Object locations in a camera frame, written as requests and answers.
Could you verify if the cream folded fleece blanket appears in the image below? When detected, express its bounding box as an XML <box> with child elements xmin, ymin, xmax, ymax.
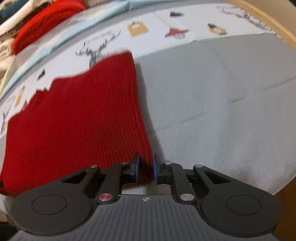
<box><xmin>1</xmin><ymin>38</ymin><xmax>17</xmax><ymax>82</ymax></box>

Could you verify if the bright red folded blanket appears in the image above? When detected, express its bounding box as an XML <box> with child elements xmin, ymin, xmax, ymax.
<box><xmin>13</xmin><ymin>0</ymin><xmax>86</xmax><ymax>54</ymax></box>

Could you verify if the wooden bed frame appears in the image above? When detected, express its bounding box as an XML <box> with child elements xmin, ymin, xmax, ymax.
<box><xmin>229</xmin><ymin>0</ymin><xmax>295</xmax><ymax>240</ymax></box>

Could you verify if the light blue bed sheet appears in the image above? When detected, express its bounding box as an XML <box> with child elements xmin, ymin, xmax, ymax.
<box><xmin>1</xmin><ymin>1</ymin><xmax>164</xmax><ymax>100</ymax></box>

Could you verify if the dark red knit sweater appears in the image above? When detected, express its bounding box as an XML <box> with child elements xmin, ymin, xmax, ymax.
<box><xmin>1</xmin><ymin>51</ymin><xmax>152</xmax><ymax>196</ymax></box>

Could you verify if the white deer print cloth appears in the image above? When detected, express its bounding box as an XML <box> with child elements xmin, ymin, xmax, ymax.
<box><xmin>1</xmin><ymin>1</ymin><xmax>273</xmax><ymax>135</ymax></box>

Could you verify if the grey bed mattress cover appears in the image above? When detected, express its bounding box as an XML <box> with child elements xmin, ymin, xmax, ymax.
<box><xmin>130</xmin><ymin>34</ymin><xmax>295</xmax><ymax>194</ymax></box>

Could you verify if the dark teal shark plush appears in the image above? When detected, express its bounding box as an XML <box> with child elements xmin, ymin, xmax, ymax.
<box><xmin>1</xmin><ymin>0</ymin><xmax>28</xmax><ymax>24</ymax></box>

